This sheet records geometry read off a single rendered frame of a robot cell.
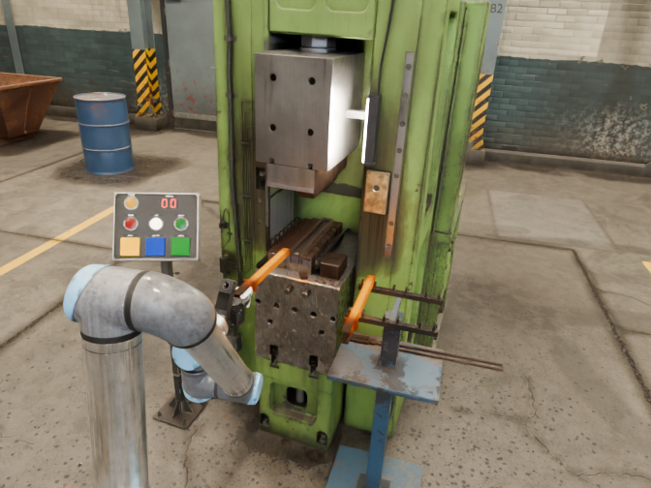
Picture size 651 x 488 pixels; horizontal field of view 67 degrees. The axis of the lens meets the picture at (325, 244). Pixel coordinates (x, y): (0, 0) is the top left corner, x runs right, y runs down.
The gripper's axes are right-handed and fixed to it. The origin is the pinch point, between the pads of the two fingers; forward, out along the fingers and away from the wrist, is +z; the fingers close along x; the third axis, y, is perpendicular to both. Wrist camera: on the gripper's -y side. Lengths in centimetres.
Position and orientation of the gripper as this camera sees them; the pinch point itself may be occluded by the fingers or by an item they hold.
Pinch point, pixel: (246, 287)
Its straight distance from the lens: 167.9
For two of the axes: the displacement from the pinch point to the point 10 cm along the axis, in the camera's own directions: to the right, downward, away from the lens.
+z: 3.3, -4.0, 8.5
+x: 9.4, 1.8, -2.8
